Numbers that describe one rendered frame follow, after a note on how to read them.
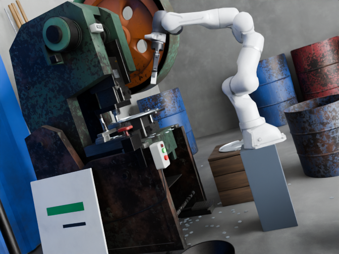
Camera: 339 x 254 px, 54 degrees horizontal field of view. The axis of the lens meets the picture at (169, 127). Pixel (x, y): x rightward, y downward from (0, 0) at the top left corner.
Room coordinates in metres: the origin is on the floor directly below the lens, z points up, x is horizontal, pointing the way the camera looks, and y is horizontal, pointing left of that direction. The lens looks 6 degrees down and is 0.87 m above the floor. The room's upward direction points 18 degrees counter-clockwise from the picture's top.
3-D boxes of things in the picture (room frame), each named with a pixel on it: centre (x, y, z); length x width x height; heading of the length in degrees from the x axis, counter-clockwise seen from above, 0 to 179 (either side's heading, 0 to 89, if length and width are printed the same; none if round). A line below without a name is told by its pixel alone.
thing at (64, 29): (2.09, 0.29, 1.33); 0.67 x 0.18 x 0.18; 156
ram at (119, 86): (2.07, 0.25, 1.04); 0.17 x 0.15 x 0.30; 66
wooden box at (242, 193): (2.32, -0.43, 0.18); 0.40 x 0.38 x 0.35; 71
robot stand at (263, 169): (1.76, -0.42, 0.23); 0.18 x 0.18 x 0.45; 72
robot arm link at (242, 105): (1.79, -0.41, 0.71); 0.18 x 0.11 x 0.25; 18
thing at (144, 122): (2.02, 0.13, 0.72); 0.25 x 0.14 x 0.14; 66
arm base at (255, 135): (1.74, -0.46, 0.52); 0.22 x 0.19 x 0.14; 72
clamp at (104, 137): (1.93, 0.36, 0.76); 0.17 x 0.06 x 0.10; 156
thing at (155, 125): (2.09, 0.29, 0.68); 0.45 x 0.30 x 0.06; 156
